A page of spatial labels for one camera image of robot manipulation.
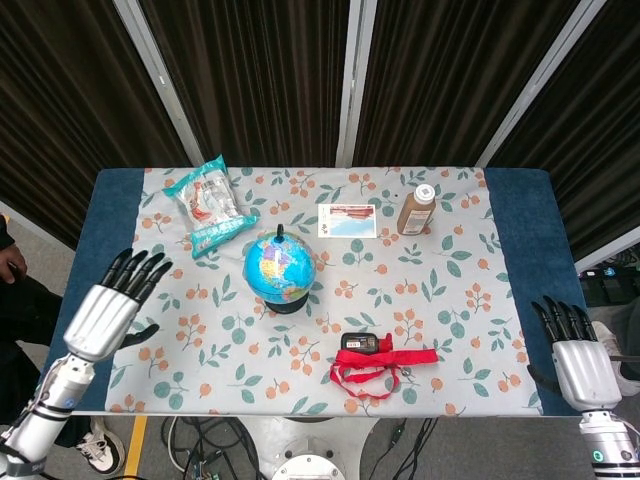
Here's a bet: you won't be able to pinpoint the black device with label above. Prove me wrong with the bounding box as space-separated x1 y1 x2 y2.
340 331 380 354

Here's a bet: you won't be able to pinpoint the red ribbon lanyard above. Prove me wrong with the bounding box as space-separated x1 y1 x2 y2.
328 333 440 401

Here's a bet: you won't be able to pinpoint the small blue globe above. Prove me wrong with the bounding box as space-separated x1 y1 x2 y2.
242 223 317 316

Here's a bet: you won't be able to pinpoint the person's hand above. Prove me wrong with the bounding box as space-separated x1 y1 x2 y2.
0 244 29 285

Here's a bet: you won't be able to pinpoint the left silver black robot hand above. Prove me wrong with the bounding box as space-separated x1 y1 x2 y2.
62 248 174 362

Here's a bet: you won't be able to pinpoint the picture postcard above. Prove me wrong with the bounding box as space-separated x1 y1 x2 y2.
317 203 377 239

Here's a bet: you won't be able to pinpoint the black floor cables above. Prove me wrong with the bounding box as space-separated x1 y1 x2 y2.
160 416 440 480

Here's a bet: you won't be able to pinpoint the floral tablecloth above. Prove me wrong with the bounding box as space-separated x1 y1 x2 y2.
104 167 544 417

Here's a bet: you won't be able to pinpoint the white black sneaker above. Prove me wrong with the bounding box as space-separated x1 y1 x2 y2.
75 418 127 477

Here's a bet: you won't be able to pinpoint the teal snack bag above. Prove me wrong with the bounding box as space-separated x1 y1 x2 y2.
163 154 259 260

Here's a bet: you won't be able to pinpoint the brown drink bottle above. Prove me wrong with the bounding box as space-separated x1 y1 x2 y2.
396 183 437 237

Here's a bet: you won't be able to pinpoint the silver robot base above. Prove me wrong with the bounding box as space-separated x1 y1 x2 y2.
234 416 381 480

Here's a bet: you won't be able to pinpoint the blue table mat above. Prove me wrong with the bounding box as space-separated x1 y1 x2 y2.
41 167 591 418

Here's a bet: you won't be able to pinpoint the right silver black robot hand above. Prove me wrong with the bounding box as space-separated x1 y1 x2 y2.
527 295 623 413

